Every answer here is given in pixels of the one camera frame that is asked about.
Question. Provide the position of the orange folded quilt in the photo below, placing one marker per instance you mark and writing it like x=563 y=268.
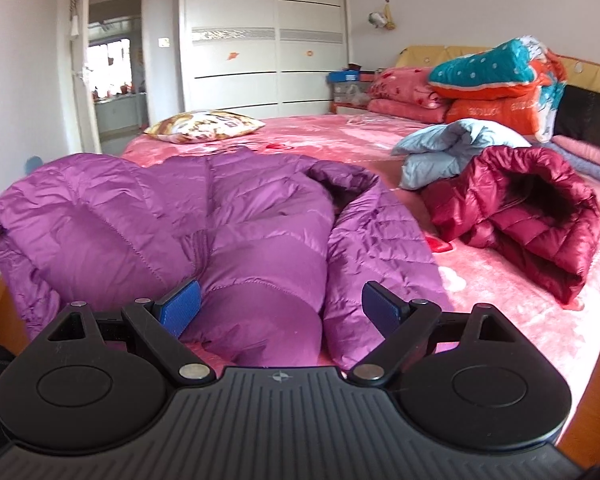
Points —
x=530 y=109

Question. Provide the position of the purple down jacket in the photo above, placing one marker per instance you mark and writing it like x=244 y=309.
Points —
x=281 y=246

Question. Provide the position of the blue box on nightstand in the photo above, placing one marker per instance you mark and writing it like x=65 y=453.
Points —
x=343 y=76

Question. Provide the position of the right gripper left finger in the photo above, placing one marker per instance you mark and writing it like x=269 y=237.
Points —
x=157 y=326

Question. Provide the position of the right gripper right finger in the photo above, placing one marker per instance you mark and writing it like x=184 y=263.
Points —
x=406 y=327

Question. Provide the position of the white room door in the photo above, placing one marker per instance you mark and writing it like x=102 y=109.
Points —
x=81 y=75

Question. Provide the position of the black cushion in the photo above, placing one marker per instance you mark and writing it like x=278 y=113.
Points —
x=578 y=115

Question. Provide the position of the dark red down jacket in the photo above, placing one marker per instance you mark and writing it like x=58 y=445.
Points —
x=530 y=206

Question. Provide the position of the light blue down jacket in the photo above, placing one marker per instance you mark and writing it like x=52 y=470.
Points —
x=443 y=151

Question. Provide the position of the yellow padded headboard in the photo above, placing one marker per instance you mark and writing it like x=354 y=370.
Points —
x=580 y=73

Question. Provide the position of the wall lamp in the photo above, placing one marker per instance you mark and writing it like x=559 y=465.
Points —
x=382 y=19

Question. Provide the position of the pink folded quilt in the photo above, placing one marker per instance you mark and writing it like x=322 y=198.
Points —
x=405 y=92

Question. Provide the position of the teal dotted folded quilt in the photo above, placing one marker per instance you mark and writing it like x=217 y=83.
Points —
x=508 y=64

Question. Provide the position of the white sliding wardrobe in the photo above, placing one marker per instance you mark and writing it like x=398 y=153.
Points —
x=261 y=58

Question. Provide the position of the pink bed blanket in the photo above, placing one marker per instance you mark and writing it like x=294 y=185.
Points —
x=568 y=336

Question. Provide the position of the patterned yellow pillow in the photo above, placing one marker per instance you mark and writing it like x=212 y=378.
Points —
x=203 y=127

